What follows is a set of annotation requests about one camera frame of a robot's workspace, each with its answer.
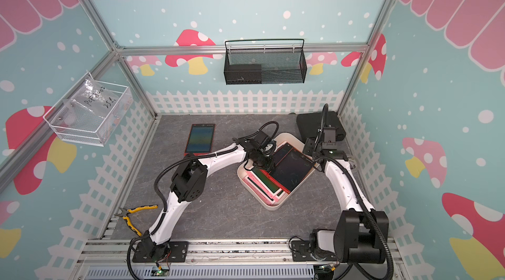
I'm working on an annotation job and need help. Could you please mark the red writing tablet top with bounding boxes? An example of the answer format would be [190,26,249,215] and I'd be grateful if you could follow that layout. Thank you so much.
[184,124,215,155]

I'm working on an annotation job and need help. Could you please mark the white wire wall basket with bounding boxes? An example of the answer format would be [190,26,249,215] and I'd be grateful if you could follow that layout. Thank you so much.
[43,72,134,147]

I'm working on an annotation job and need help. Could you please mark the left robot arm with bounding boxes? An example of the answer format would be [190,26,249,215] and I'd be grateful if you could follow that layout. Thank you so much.
[128,131,277,262]

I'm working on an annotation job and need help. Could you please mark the clear plastic bag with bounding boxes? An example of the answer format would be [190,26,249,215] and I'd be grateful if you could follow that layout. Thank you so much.
[62,76,119,131]

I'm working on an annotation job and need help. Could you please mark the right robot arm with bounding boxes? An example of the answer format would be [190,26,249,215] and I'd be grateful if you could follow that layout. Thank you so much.
[305,125,394,279]

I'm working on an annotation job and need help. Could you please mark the red writing tablet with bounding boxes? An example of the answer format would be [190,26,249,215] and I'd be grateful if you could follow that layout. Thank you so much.
[184,124,215,155]
[261,143,314,194]

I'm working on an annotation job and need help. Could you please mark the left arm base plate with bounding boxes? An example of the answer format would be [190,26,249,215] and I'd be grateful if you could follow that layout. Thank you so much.
[132,241,189,264]

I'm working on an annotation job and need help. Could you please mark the black mesh wall basket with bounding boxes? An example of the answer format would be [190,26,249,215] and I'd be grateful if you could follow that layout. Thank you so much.
[224,38,308,85]

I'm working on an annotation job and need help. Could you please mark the yellow handled pliers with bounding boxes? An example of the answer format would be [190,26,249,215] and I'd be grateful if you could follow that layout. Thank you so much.
[114,204,159,237]

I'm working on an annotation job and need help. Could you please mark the black plastic tool case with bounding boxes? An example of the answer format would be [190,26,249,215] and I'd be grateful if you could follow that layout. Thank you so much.
[296,111,347,143]

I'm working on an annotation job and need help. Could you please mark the black box in basket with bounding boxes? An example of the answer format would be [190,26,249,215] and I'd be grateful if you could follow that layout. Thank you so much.
[224,64,262,85]

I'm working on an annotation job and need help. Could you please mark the pink writing tablet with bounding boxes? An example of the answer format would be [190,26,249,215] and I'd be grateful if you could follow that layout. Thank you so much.
[243,168,288,206]

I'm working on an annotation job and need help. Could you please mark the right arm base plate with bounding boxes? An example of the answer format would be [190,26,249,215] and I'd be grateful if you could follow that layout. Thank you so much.
[288,239,337,262]

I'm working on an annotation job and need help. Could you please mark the green circuit board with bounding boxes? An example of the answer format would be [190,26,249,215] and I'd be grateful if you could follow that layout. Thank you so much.
[152,266,170,277]

